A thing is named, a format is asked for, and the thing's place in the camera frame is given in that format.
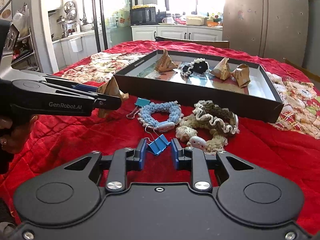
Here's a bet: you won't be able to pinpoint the wall poster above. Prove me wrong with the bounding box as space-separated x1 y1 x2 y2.
0 0 13 20

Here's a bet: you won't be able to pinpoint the steel double-door refrigerator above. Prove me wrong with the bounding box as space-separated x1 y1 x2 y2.
222 0 309 67

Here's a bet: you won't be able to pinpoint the mint green refrigerator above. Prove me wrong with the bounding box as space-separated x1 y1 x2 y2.
106 9 133 48

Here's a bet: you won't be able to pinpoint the brown triangular snack packet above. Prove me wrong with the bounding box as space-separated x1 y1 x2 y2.
97 77 130 119
210 57 232 80
230 64 251 88
154 49 178 72

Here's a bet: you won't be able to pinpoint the dark wooden chair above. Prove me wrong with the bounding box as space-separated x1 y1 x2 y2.
155 36 230 48
284 58 309 75

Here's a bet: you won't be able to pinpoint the white counter cabinet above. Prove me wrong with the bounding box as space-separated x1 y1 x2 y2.
131 25 223 42

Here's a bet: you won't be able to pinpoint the black framed glass door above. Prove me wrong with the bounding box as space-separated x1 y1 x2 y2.
92 0 137 50

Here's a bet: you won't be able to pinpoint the black white-edged scrunchie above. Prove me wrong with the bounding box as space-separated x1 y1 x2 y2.
180 58 209 77

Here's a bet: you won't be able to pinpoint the grey kitchen counter cabinet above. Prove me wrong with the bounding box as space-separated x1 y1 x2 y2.
51 29 100 70

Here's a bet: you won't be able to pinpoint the black microwave oven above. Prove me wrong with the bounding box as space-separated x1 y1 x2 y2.
129 7 157 26

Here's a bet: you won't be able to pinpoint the red printed blanket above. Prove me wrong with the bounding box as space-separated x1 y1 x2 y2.
0 40 320 230

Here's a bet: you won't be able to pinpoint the olive white-edged scrunchie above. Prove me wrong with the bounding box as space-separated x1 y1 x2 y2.
194 100 240 137

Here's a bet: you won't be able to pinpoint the light blue knitted scrunchie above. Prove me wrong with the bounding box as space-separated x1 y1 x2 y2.
137 102 182 133

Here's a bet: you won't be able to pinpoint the metal wire rack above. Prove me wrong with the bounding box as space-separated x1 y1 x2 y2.
11 27 40 73

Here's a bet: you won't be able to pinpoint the black box tray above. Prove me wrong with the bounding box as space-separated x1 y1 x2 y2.
114 49 284 123

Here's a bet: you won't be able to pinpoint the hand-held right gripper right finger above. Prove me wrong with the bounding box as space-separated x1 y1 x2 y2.
171 137 255 193

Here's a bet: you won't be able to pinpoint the person's left hand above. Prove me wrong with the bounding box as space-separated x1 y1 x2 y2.
0 114 40 153

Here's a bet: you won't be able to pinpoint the row of condiment bottles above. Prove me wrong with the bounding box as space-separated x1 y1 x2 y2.
56 21 80 34

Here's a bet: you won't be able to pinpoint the cream knitted scrunchie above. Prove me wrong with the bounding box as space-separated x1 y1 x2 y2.
176 114 229 153

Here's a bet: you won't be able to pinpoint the white plastic bag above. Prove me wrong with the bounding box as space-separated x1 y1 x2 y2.
12 4 29 37

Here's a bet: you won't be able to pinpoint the white hanging bin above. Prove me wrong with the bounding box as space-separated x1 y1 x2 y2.
69 37 82 53

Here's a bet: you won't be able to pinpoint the blue binder clip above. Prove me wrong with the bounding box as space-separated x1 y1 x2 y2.
144 124 172 157

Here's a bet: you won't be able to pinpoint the teal binder clip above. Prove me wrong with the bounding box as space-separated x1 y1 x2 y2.
126 97 151 120

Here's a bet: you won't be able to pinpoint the cream plastic container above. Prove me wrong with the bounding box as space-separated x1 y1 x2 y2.
185 15 209 26

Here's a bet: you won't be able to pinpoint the hanging metal bowls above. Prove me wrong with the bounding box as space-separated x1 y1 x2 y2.
62 1 77 22

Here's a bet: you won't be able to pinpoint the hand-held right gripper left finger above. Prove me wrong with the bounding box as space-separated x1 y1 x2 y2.
61 139 148 193

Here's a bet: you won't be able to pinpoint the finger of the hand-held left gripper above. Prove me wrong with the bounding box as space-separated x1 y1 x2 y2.
45 74 100 98
82 94 122 111

